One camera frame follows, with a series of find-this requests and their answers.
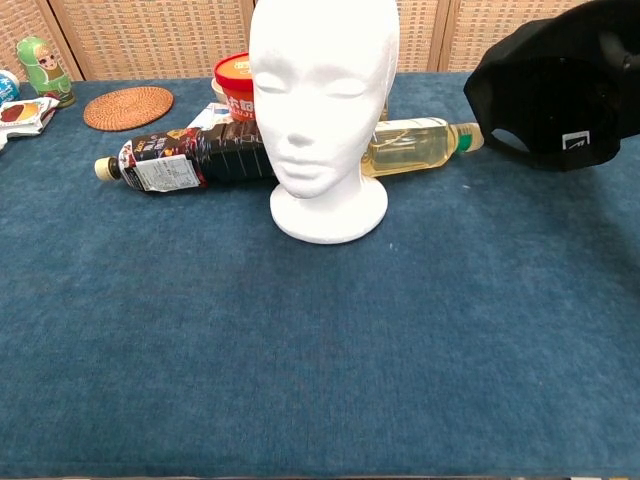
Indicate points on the black baseball cap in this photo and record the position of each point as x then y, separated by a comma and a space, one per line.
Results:
550, 100

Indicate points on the white foam mannequin head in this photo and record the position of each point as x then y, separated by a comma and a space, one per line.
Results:
320, 125

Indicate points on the blue felt table cover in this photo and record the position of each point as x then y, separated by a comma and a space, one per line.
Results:
300, 325

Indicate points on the yellow tea bottle green cap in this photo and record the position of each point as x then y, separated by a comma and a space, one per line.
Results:
415, 147

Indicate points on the dark tea bottle beige cap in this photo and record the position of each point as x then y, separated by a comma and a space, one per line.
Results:
215, 157

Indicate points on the white red drink pouch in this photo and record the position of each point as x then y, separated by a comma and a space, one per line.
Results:
210, 117

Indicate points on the red instant noodle cup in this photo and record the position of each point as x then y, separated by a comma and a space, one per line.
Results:
237, 85

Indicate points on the beige bowl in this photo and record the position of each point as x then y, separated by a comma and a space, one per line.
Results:
217, 92

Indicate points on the round woven rattan coaster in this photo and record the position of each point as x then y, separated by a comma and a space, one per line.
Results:
128, 108

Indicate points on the woven bamboo folding screen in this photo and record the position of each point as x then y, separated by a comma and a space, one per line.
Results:
150, 35

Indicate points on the white snack packet red picture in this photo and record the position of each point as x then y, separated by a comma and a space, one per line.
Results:
22, 115

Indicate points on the green matryoshka doll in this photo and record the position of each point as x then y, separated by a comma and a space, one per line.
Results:
45, 70

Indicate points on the water bottle blue label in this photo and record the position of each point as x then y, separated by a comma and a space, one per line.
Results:
7, 87

